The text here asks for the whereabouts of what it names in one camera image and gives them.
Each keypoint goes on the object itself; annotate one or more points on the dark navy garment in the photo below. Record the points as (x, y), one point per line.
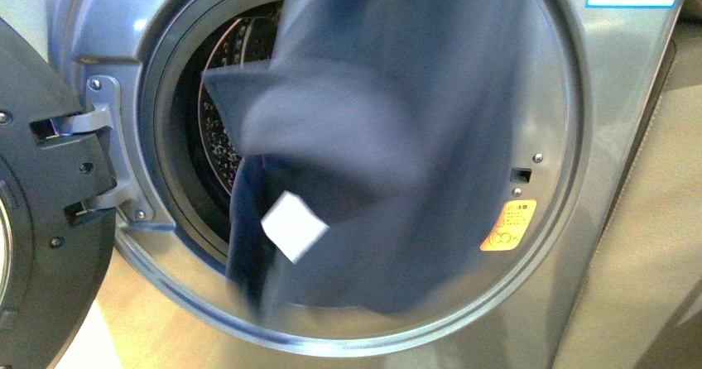
(387, 128)

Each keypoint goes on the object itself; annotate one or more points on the grey front-load washing machine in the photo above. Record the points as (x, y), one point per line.
(165, 299)

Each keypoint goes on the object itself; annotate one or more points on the grey washing machine door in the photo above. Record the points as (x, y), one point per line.
(55, 253)

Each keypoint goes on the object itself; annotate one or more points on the perforated steel washer drum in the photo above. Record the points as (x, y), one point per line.
(224, 99)

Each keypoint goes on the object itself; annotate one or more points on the orange warning sticker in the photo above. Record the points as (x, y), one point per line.
(510, 227)

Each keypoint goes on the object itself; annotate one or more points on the metal door hinge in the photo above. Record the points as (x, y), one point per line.
(103, 93)

